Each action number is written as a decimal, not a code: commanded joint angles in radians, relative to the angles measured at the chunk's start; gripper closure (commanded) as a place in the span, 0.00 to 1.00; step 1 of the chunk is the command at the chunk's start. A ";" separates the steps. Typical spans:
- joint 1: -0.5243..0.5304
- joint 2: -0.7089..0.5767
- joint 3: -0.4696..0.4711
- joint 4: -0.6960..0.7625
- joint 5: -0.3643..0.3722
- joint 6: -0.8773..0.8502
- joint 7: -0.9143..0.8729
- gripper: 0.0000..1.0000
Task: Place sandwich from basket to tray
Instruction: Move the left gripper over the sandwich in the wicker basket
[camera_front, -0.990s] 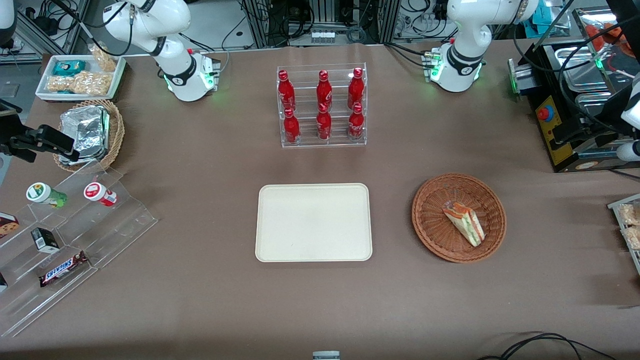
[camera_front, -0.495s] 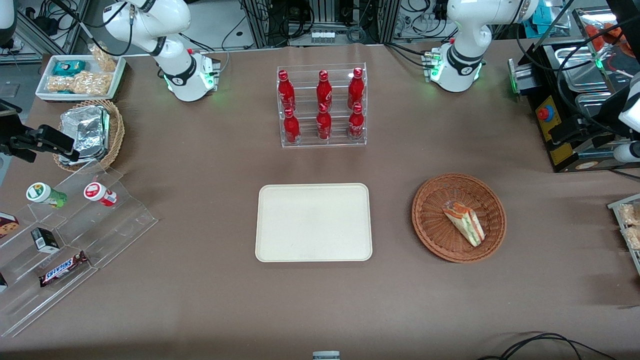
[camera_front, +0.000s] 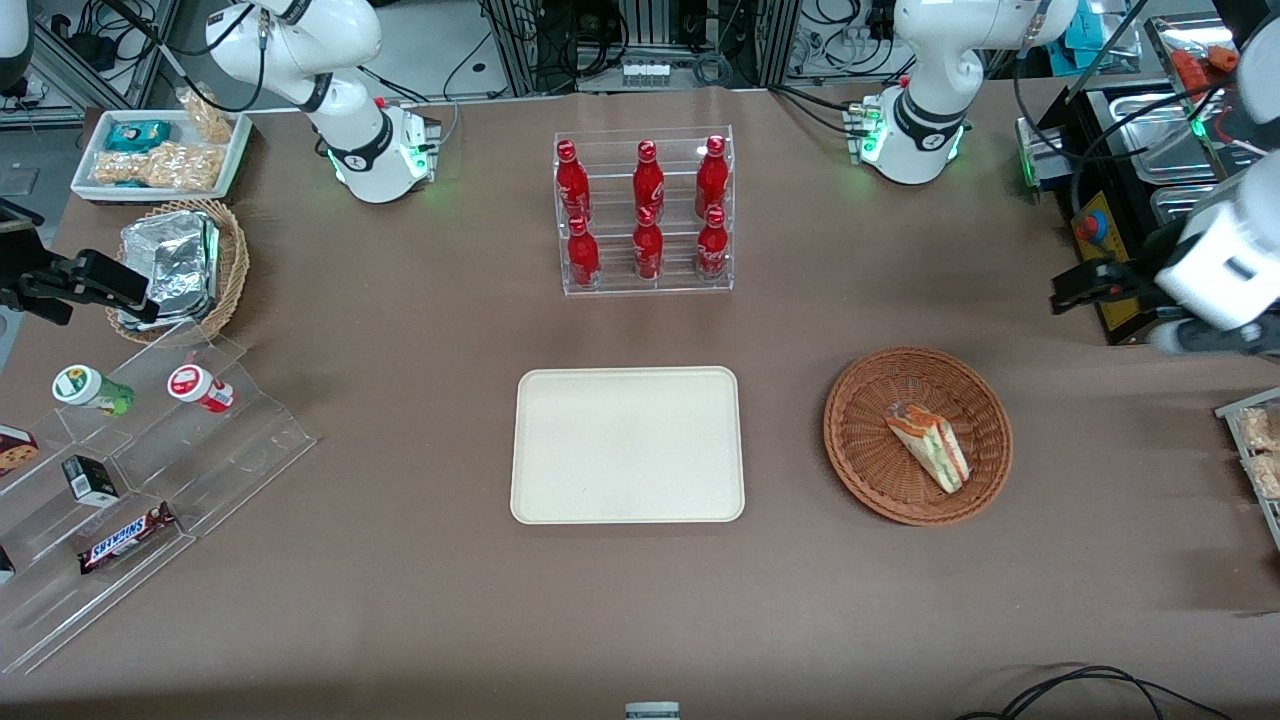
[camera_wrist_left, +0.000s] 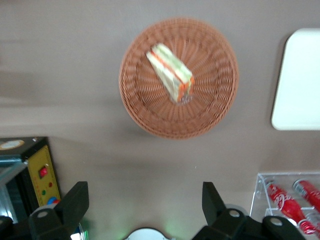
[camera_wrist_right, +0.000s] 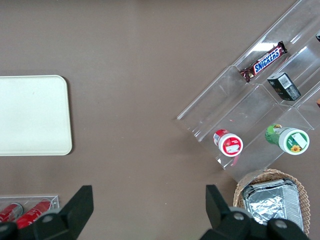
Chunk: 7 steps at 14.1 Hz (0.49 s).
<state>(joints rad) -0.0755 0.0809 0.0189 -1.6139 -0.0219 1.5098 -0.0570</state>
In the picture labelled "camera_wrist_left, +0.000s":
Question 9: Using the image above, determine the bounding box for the triangle sandwich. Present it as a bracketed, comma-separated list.
[145, 42, 195, 103]

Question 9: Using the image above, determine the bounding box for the round brown wicker basket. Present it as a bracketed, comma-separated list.
[118, 16, 240, 140]

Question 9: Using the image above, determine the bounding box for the clear acrylic bottle rack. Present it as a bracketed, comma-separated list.
[249, 171, 320, 238]

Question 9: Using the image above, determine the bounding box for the black yellow food warmer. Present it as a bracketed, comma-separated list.
[0, 136, 62, 225]

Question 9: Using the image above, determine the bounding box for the red cola bottle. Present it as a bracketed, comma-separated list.
[264, 181, 305, 225]
[292, 179, 320, 213]

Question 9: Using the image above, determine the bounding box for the cream plastic serving tray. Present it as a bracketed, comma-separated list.
[271, 27, 320, 131]

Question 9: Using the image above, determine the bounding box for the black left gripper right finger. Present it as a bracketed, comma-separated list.
[192, 181, 251, 240]

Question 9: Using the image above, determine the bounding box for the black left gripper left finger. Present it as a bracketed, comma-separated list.
[28, 181, 90, 240]

